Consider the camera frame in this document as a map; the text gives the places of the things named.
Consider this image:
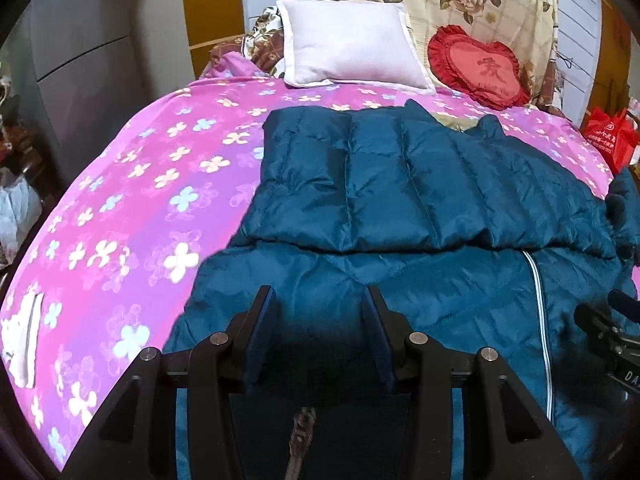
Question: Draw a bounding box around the white plastic bag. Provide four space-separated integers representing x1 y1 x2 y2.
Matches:
0 170 43 261

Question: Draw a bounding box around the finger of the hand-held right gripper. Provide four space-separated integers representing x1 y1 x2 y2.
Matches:
574 304 640 347
606 289 640 323

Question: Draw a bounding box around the teal quilted down jacket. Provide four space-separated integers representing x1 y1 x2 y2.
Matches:
162 99 640 480

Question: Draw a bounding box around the red shopping bag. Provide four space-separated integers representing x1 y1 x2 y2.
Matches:
582 107 640 176

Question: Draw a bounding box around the pink floral bed sheet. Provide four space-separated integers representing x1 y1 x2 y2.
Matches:
0 52 616 463

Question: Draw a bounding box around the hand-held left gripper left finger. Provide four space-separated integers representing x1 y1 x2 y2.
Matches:
62 285 278 480

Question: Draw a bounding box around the white square pillow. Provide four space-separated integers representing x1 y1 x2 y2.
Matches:
276 0 437 93

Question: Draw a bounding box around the red heart-shaped cushion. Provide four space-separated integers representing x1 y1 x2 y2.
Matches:
427 25 531 110

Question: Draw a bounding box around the brown floral bedding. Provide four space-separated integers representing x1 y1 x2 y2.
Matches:
207 5 291 79

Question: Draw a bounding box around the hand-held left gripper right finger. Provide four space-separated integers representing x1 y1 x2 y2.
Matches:
364 285 583 480

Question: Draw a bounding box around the pile of assorted clothes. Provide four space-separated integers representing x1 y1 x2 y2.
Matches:
0 75 21 171

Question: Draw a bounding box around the grey refrigerator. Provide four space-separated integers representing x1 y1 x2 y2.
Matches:
10 0 143 126

